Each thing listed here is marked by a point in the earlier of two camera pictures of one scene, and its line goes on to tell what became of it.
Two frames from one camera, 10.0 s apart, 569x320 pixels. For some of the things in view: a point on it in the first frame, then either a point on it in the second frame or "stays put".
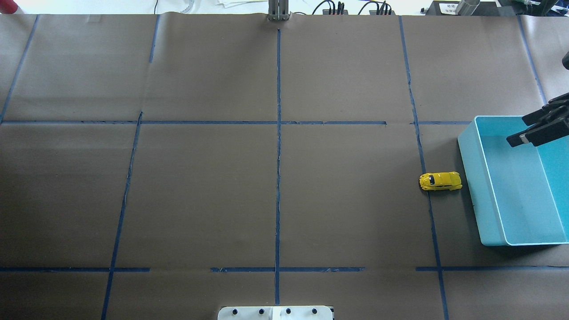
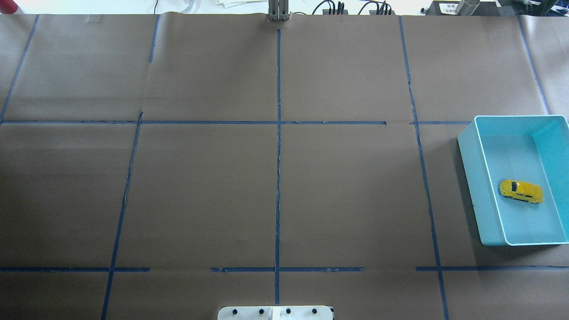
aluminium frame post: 278,10 stays put
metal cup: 466,7 stays put
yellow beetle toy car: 447,181 to 516,190
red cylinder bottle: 8,6 stays put
